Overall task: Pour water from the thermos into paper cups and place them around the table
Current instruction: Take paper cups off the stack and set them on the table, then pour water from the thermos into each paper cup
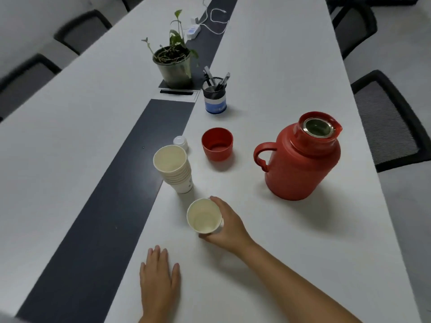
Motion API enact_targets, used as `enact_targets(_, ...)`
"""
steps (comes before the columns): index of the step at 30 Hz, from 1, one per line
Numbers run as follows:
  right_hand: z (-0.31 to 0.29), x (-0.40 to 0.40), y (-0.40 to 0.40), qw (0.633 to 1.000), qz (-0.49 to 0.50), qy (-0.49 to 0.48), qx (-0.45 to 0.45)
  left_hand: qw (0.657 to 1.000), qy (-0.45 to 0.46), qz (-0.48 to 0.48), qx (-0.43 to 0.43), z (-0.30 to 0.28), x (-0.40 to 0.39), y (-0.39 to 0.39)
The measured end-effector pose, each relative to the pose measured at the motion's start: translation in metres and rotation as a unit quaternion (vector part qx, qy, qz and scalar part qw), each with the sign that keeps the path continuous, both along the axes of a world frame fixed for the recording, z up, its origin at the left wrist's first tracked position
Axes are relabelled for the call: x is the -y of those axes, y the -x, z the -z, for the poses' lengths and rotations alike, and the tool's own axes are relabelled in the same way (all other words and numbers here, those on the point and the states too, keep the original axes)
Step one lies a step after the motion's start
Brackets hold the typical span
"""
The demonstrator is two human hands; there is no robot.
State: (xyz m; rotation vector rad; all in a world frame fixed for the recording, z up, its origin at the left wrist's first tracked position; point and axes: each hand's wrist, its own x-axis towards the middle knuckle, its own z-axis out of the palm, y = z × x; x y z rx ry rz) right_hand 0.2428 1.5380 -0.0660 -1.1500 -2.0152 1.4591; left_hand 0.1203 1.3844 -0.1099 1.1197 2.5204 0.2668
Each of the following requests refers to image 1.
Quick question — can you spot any person's right hand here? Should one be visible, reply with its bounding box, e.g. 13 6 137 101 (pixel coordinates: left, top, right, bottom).
198 196 258 258

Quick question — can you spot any person's left hand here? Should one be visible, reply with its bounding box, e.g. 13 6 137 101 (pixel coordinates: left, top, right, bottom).
139 245 181 323

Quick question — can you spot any white paper cup blue print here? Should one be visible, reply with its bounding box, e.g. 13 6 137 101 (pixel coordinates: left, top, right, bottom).
186 198 224 234

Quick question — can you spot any stack of white paper cups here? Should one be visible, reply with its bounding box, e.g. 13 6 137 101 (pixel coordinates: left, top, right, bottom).
153 145 194 195

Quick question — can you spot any red thermos lid cup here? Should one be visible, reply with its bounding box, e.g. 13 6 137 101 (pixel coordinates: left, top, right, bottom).
201 127 234 162

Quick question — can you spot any red thermos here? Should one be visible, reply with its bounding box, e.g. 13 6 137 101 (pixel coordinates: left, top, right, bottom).
253 111 343 201

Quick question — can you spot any white thermos stopper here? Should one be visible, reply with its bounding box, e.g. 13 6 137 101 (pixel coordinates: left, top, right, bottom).
173 135 189 153

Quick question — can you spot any person's right forearm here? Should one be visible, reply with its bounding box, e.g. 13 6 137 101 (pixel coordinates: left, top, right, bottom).
241 242 363 323

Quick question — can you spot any white conference table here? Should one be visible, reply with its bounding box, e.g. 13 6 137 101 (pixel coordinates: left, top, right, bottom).
0 0 423 323

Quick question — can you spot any black mesh pen holder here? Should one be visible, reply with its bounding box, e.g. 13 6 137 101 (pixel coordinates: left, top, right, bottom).
202 76 228 115

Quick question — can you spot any potted green plant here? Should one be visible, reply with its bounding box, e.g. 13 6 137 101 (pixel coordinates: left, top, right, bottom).
141 9 199 90

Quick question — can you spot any black mesh office chair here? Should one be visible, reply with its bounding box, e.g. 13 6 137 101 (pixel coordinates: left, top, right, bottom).
331 0 378 60
0 52 62 123
53 9 113 55
116 0 147 12
351 70 431 173

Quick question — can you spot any silver table cable hatch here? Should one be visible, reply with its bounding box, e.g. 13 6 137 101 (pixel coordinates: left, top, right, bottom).
158 87 199 103

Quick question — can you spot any white charging cable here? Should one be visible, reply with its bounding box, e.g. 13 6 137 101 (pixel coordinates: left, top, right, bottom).
201 8 229 35

